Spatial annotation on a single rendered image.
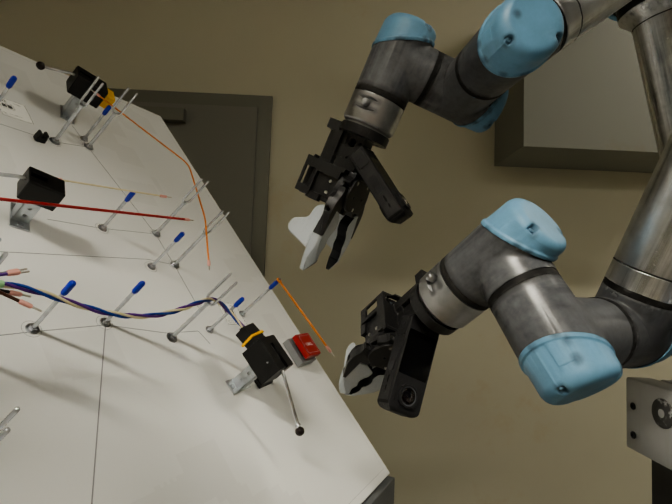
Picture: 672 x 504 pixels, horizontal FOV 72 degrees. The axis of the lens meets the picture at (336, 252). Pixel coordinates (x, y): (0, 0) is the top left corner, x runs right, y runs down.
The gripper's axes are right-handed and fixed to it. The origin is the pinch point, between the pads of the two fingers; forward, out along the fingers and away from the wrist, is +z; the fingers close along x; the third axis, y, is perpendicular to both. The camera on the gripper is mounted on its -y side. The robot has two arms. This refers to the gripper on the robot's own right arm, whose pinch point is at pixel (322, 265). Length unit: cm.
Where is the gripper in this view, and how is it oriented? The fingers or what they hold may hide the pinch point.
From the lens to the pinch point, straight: 67.2
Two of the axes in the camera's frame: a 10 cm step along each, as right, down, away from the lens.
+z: -4.0, 9.1, 1.5
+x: -3.9, -0.2, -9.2
